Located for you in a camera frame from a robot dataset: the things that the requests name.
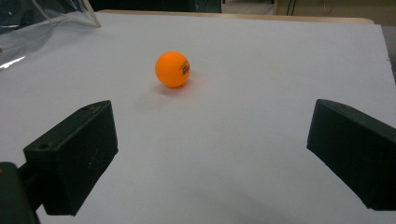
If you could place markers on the clear plastic bag beige trim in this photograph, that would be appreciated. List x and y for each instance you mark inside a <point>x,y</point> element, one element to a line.
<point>31,34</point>

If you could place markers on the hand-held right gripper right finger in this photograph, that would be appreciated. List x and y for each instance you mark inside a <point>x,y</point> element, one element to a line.
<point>355,152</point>

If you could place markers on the dark cabinet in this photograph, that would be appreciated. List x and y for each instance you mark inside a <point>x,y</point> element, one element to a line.
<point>155,5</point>

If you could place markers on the orange table tennis ball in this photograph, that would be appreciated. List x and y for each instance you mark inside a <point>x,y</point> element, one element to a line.
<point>171,70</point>

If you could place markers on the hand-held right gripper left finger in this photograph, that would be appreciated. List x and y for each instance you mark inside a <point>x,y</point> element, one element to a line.
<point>74,155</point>

